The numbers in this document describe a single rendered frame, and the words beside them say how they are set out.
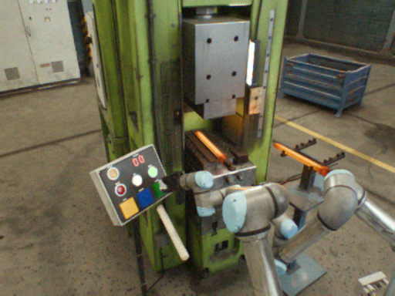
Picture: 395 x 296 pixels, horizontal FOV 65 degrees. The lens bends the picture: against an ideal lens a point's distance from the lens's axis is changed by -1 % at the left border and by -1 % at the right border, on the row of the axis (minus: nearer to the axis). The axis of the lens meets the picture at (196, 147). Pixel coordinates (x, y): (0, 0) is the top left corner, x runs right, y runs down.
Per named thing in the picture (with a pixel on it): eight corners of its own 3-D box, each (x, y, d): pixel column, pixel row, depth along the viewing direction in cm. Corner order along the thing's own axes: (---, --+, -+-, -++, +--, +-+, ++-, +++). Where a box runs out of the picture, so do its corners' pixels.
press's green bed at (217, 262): (244, 264, 240) (250, 219, 217) (200, 281, 227) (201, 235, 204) (213, 220, 284) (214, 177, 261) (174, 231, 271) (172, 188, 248)
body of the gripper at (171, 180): (171, 171, 153) (187, 168, 144) (177, 186, 155) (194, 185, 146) (160, 177, 148) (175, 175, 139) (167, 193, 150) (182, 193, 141)
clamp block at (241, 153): (248, 162, 199) (249, 153, 195) (237, 165, 196) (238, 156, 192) (239, 153, 208) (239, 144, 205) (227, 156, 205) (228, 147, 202)
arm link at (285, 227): (283, 243, 137) (285, 228, 133) (268, 227, 146) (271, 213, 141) (297, 237, 140) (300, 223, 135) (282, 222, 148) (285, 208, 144)
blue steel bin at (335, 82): (362, 105, 527) (374, 63, 492) (339, 117, 483) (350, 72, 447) (301, 87, 607) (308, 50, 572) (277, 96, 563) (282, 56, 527)
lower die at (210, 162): (232, 166, 194) (233, 154, 190) (203, 173, 187) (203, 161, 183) (204, 137, 228) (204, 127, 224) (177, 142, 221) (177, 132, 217)
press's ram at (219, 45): (257, 95, 177) (264, 20, 157) (195, 105, 163) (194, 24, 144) (222, 75, 210) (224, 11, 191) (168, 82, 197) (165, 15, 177)
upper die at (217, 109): (235, 113, 177) (236, 98, 172) (204, 119, 170) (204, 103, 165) (204, 91, 210) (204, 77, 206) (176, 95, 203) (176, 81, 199)
